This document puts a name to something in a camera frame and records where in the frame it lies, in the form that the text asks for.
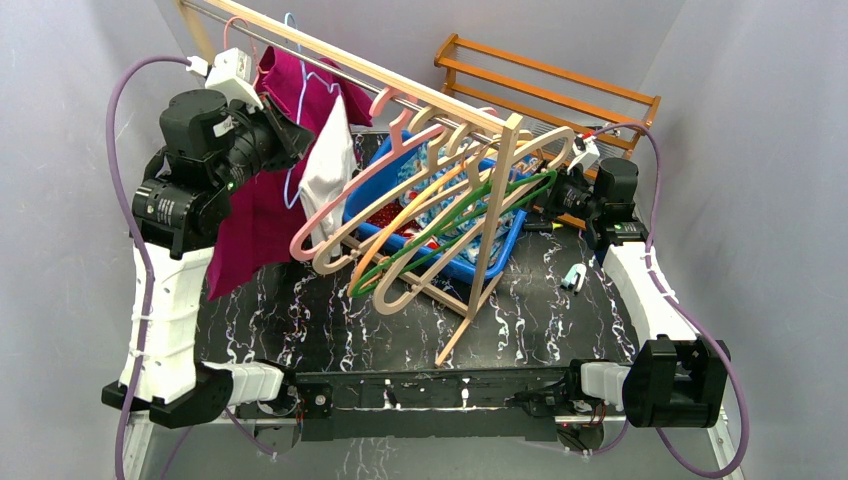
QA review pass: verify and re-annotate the white garment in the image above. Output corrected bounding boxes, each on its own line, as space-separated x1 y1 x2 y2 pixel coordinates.
298 95 356 219

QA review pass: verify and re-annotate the magenta garment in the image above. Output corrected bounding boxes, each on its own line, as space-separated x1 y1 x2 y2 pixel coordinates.
207 47 373 299

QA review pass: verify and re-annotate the green velvet hanger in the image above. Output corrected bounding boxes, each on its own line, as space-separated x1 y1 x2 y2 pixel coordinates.
348 169 558 297

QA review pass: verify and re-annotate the black base frame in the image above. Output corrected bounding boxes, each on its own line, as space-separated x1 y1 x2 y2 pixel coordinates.
231 360 637 458

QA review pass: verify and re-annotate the blue floral garment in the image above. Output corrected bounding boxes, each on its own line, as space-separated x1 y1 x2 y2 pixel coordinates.
384 145 525 268

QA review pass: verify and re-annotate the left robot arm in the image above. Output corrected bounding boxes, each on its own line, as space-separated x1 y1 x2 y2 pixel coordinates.
101 89 313 429

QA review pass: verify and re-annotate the blue plastic bin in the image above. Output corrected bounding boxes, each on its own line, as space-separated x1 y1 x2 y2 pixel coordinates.
341 131 529 286

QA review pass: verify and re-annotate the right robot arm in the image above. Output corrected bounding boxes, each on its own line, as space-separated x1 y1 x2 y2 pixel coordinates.
544 158 729 428

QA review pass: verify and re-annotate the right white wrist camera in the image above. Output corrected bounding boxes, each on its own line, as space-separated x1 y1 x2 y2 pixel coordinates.
567 133 600 173

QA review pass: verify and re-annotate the orange wooden shoe rack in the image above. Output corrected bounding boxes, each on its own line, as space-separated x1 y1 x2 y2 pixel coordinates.
431 33 662 230

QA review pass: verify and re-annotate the black yellow marker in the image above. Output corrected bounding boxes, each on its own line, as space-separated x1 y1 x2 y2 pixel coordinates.
522 222 563 233

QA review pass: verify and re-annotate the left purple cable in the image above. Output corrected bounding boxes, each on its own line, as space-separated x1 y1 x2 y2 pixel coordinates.
104 56 193 480

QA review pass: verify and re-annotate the wooden clothes rack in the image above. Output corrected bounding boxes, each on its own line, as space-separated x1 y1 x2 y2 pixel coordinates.
177 1 522 366

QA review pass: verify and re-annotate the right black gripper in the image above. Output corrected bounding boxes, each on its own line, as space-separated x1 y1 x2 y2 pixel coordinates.
499 158 603 223

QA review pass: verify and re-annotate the cream wooden hanger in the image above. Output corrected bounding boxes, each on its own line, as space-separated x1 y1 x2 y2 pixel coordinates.
312 107 494 274
369 127 576 315

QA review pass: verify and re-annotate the white plastic clip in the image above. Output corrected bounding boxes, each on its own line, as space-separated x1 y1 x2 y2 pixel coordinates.
560 263 587 295

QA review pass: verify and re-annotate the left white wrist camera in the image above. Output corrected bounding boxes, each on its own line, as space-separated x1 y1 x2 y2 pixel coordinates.
186 48 264 113

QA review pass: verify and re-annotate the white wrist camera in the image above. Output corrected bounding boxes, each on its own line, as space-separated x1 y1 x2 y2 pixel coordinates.
567 133 600 173
186 48 264 113

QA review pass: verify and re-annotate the thin pink wire hanger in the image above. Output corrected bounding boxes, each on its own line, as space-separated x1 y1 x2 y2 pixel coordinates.
222 16 261 75

